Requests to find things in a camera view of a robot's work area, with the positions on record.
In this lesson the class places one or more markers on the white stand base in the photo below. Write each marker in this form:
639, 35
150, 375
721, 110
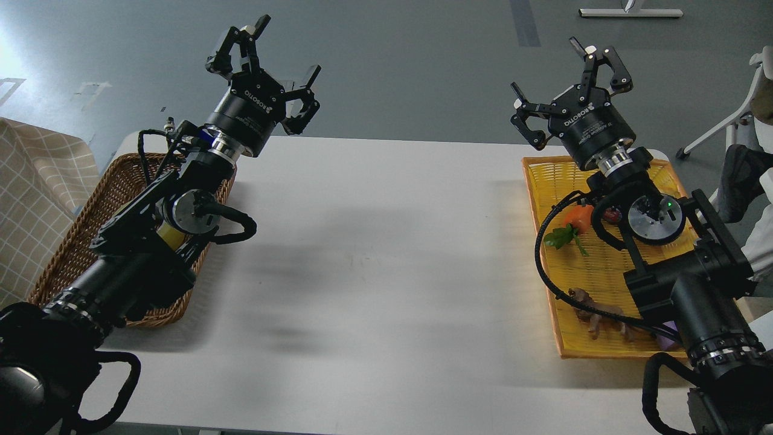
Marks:
631, 9

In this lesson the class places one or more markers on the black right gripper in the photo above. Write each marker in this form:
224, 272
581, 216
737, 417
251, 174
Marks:
595, 127

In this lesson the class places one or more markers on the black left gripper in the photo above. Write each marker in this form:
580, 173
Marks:
250, 115

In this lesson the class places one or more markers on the yellow tape roll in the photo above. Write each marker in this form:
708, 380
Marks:
171, 236

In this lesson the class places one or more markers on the white rolling chair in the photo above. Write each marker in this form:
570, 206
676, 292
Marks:
740, 182

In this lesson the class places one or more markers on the purple foam block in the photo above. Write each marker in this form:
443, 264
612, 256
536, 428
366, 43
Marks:
668, 343

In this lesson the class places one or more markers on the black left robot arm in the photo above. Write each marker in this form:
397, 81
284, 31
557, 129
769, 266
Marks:
53, 371

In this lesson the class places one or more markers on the orange toy carrot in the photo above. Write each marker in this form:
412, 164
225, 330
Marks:
576, 222

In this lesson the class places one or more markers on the beige checkered cloth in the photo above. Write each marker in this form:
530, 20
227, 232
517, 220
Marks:
46, 176

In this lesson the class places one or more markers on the brown wicker basket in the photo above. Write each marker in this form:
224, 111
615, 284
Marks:
122, 181

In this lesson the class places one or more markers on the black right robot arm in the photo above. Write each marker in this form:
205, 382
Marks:
688, 270

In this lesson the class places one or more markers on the small drink can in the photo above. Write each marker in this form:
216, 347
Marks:
612, 215

